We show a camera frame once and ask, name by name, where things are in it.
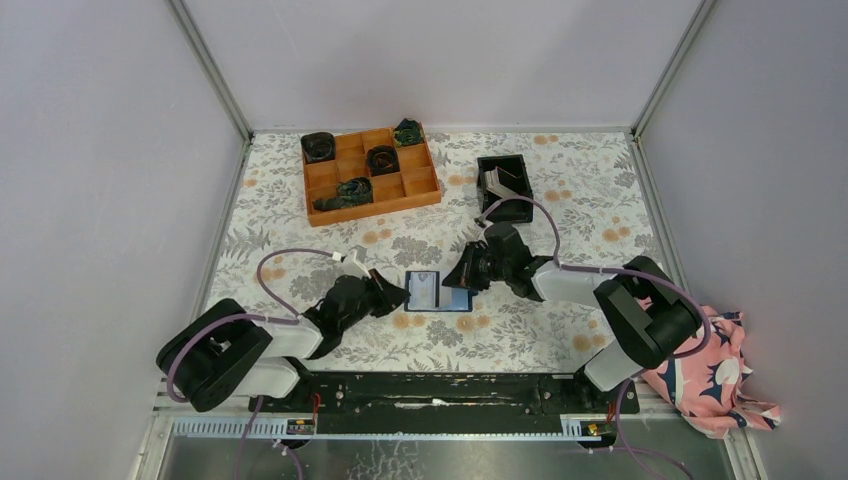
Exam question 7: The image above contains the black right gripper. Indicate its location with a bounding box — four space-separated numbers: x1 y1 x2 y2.
442 241 510 291

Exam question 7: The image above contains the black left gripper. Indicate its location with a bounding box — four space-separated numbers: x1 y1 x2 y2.
339 269 410 334

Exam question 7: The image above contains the blue leather card holder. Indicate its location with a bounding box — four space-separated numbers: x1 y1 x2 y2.
403 270 474 313

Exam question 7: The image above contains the black plastic card bin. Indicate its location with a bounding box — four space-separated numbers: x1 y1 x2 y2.
476 154 534 224

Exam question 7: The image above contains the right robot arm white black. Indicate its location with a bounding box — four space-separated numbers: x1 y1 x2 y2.
442 223 708 412

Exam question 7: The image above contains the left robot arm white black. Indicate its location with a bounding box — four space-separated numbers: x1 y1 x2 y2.
155 269 410 412

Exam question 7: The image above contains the stack of cards in bin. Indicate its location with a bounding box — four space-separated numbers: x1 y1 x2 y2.
483 167 523 199

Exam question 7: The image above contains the floral table mat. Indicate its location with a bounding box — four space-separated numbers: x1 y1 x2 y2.
209 132 659 372

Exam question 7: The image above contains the green rolled belt front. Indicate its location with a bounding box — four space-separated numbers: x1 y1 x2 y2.
312 177 374 212

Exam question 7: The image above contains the orange wooden compartment tray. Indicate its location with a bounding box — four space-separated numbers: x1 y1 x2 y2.
301 125 442 227

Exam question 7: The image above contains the black rolled belt centre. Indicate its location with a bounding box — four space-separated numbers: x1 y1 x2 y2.
366 145 400 177

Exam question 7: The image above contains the green rolled belt top-right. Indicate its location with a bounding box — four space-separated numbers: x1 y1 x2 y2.
392 118 425 148

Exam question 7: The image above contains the black rolled belt top-left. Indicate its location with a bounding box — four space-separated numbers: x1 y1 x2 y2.
300 132 336 164

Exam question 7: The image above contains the pink patterned cloth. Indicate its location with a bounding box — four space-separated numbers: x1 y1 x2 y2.
641 306 781 439

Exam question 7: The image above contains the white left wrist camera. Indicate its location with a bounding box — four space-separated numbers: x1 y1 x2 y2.
332 251 371 278

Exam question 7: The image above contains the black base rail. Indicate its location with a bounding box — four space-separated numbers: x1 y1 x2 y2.
249 371 640 437

